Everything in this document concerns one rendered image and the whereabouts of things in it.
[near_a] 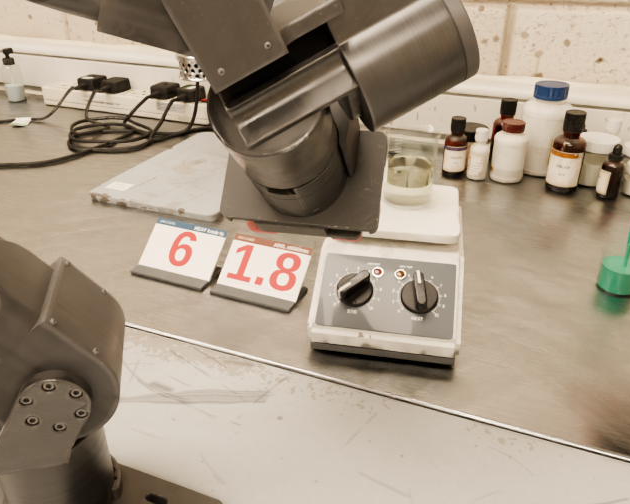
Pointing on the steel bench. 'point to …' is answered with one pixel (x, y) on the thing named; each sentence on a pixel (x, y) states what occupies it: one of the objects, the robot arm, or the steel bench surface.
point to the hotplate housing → (420, 347)
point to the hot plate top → (423, 220)
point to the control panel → (388, 297)
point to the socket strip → (115, 103)
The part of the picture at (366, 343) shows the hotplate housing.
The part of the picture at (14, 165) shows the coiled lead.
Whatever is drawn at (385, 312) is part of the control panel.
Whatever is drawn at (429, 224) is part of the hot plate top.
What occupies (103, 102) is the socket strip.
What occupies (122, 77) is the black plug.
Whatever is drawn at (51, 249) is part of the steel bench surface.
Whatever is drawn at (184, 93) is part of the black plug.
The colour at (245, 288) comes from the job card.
